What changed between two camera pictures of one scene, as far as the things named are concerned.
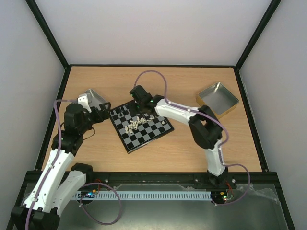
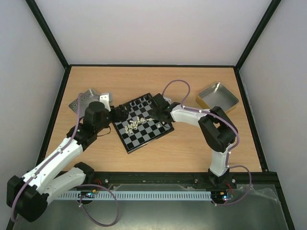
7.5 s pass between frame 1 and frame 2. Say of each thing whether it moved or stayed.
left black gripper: moved
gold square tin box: stayed
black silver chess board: stayed
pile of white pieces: stayed
